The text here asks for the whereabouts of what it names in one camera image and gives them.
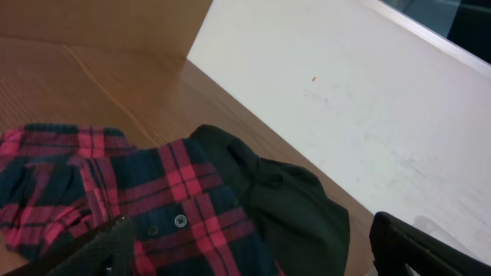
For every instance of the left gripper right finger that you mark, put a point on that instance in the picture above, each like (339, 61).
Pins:
(399, 249)

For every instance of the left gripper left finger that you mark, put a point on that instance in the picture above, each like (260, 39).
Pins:
(104, 250)

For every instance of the red navy plaid shirt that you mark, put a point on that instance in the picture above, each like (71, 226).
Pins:
(60, 181)

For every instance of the black shirt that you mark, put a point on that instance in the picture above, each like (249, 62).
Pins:
(307, 232)

